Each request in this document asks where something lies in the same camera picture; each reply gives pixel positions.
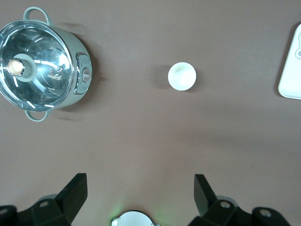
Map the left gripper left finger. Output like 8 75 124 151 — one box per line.
17 173 88 226

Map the brown table cover mat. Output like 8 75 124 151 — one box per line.
0 0 301 226

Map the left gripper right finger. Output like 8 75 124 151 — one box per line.
188 174 254 226

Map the cream tray with bear print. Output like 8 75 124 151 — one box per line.
277 22 301 101

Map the white IKEA cup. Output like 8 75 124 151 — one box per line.
167 62 197 91

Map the glass pot lid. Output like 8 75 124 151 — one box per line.
0 20 72 112

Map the grey-green electric pot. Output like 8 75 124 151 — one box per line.
0 6 93 122

